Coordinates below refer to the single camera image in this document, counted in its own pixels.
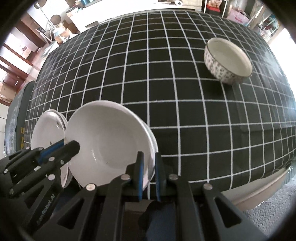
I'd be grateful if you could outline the white shallow bowl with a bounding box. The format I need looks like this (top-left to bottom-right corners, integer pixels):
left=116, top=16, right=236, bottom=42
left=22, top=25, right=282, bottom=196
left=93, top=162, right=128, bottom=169
left=131, top=112, right=159, bottom=190

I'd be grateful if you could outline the white cabinet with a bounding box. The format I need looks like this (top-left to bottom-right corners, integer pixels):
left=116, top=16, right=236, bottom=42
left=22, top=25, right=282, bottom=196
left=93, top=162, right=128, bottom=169
left=70, top=0, right=203, bottom=32

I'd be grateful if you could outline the paper towel roll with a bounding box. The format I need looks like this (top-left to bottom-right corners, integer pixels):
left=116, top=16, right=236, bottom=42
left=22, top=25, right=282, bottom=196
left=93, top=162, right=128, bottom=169
left=173, top=0, right=183, bottom=6

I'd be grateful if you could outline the large white bowl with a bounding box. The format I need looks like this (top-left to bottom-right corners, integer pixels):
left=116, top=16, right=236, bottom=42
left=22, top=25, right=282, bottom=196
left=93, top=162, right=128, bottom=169
left=65, top=100, right=156, bottom=193

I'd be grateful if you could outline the pink bag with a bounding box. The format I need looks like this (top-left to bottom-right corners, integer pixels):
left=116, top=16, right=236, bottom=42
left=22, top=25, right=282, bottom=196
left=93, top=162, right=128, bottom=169
left=227, top=9, right=249, bottom=26

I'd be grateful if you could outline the white decorated plate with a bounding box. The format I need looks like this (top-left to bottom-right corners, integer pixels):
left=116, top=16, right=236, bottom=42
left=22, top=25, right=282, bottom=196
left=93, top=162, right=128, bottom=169
left=31, top=109, right=70, bottom=188

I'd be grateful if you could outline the black white grid tablecloth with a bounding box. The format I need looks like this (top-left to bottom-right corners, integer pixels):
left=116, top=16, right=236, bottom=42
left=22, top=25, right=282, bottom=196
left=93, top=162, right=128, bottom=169
left=24, top=10, right=295, bottom=191

